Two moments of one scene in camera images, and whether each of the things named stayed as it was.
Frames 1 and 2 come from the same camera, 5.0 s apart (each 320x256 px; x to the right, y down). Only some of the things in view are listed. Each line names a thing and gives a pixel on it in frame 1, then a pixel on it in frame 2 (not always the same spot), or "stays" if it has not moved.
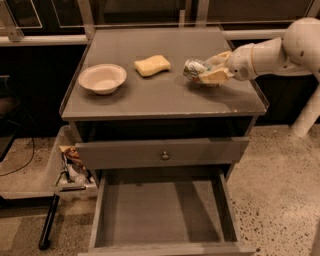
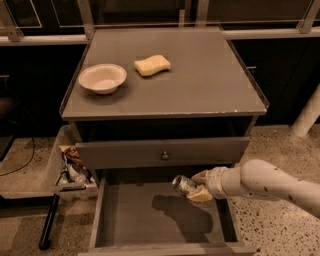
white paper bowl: (103, 78) stays
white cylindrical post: (309, 116) stays
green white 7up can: (193, 68) → (183, 184)
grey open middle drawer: (165, 212) stays
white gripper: (240, 62) → (214, 182)
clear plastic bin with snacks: (62, 175) stays
